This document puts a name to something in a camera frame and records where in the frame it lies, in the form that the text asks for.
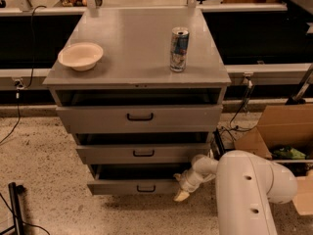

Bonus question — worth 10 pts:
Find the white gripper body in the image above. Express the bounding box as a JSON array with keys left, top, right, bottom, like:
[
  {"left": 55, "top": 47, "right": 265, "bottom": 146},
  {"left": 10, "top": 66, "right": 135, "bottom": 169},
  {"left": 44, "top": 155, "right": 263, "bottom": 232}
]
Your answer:
[{"left": 178, "top": 169, "right": 215, "bottom": 193}]

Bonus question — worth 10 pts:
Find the grey bottom drawer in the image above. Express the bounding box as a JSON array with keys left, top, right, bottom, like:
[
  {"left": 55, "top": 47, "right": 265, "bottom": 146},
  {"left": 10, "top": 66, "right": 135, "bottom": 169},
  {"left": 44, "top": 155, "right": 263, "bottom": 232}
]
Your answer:
[{"left": 87, "top": 163, "right": 191, "bottom": 195}]

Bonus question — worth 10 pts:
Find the grey drawer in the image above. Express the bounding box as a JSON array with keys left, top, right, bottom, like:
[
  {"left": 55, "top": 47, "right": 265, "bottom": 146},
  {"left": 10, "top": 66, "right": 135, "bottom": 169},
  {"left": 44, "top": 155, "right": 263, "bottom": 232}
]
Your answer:
[
  {"left": 87, "top": 163, "right": 191, "bottom": 195},
  {"left": 76, "top": 144, "right": 210, "bottom": 165},
  {"left": 57, "top": 105, "right": 222, "bottom": 134}
]

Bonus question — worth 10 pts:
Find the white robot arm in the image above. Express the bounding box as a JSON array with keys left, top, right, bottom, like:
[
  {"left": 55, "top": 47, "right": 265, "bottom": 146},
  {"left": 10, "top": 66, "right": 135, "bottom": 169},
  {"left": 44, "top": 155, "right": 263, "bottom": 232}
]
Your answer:
[{"left": 174, "top": 150, "right": 297, "bottom": 235}]

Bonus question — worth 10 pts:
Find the grey middle drawer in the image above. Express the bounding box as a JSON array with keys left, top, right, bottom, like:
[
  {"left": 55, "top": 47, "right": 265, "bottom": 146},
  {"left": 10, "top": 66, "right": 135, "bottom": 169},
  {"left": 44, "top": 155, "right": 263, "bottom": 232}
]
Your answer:
[{"left": 76, "top": 144, "right": 210, "bottom": 165}]

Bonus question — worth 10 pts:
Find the grey top drawer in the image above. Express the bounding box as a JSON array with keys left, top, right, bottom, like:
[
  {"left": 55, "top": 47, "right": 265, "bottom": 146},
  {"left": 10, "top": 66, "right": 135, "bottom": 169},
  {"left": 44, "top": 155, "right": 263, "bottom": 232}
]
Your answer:
[{"left": 57, "top": 105, "right": 222, "bottom": 134}]

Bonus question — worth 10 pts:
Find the grey drawer cabinet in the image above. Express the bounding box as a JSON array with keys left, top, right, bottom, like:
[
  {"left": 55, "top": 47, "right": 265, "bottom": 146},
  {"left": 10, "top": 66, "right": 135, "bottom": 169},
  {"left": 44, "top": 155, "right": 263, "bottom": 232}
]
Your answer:
[{"left": 42, "top": 7, "right": 233, "bottom": 189}]

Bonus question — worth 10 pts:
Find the black bar on floor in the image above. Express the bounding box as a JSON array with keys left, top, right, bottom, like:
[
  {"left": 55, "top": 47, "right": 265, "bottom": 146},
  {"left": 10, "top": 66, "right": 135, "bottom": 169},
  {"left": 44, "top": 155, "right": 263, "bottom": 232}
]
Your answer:
[{"left": 213, "top": 129, "right": 225, "bottom": 158}]

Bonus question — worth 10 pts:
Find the green item in box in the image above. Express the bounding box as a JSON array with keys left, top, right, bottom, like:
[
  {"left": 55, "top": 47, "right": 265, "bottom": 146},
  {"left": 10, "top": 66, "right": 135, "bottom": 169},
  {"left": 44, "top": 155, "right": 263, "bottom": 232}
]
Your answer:
[{"left": 273, "top": 146, "right": 306, "bottom": 160}]

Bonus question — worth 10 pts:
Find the brown cardboard box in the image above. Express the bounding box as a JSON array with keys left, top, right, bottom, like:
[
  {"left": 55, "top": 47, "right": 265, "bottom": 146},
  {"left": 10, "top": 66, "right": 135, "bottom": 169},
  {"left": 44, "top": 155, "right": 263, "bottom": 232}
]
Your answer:
[{"left": 235, "top": 104, "right": 313, "bottom": 215}]

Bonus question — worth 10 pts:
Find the blue silver drink can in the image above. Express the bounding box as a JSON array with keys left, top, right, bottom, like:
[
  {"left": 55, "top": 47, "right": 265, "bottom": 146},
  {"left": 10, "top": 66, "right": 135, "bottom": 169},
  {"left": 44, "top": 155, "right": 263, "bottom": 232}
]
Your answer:
[{"left": 170, "top": 26, "right": 190, "bottom": 72}]

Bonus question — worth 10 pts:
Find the white bowl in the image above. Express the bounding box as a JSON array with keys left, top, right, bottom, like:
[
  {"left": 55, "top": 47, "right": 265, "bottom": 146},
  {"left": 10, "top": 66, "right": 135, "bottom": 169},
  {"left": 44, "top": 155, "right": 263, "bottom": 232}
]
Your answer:
[{"left": 58, "top": 42, "right": 104, "bottom": 71}]

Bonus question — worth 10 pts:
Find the black stand lower left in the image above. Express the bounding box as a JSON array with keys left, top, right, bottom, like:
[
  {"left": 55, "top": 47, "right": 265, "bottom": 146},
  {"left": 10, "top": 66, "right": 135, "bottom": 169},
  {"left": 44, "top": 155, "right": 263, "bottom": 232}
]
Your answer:
[{"left": 0, "top": 182, "right": 25, "bottom": 235}]

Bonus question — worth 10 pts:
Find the black cables right floor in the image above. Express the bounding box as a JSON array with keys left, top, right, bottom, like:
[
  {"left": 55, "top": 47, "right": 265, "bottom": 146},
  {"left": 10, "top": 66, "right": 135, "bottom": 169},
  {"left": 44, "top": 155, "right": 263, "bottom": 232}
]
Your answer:
[{"left": 217, "top": 78, "right": 262, "bottom": 139}]

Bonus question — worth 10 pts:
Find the black cable left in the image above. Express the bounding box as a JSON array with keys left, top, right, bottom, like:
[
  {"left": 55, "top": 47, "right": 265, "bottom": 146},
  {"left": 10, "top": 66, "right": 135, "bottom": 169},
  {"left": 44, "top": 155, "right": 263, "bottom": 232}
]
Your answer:
[{"left": 0, "top": 5, "right": 49, "bottom": 146}]

